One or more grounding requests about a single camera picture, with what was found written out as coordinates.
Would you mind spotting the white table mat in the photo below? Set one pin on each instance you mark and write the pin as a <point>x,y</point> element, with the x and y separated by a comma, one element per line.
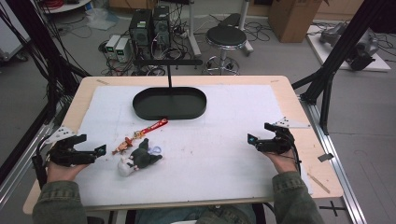
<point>183,143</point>

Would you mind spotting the white floor board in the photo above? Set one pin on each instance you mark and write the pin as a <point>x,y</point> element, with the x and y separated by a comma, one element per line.
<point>378,63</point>

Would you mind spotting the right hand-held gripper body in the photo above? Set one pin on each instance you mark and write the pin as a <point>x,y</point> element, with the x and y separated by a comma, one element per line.
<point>278,137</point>

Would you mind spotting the person's right hand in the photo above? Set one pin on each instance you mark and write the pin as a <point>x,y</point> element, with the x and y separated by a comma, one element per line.
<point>284,161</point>

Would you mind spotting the white power supply unit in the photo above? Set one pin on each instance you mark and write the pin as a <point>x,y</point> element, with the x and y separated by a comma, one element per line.
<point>112,43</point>
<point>123,49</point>

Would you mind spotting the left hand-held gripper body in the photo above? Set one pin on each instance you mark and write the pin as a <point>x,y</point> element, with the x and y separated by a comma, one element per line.
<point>67,154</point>

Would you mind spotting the grey tape piece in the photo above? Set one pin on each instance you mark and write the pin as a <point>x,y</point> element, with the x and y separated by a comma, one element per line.
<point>325,157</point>

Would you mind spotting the wooden stick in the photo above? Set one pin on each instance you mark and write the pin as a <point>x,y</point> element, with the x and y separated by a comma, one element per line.
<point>319,183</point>

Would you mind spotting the person's left hand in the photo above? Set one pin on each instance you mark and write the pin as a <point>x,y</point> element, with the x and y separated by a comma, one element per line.
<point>62,171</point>

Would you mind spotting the person's legs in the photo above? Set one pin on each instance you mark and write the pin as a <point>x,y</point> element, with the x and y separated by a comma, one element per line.
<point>199,215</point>

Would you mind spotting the cardboard box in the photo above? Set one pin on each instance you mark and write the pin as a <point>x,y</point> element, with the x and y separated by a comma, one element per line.
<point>292,18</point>

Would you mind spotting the black oval tray stand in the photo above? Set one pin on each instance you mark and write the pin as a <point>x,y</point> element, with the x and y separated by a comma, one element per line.
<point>169,101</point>

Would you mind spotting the black metal frame stand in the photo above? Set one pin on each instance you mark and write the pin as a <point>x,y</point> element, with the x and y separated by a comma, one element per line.
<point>37,46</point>
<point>337,53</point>

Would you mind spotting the black round stool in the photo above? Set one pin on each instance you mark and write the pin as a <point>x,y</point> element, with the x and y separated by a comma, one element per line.
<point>225,46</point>

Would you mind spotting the black and white small toy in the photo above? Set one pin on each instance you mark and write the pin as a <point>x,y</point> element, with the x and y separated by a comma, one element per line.
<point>138,158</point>

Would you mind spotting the aluminium table rail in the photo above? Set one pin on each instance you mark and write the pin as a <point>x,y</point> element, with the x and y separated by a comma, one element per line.
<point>334,158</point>
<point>23,161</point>

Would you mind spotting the black computer tower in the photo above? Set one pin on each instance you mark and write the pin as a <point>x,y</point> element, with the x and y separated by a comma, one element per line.
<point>162,28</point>
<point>140,32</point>

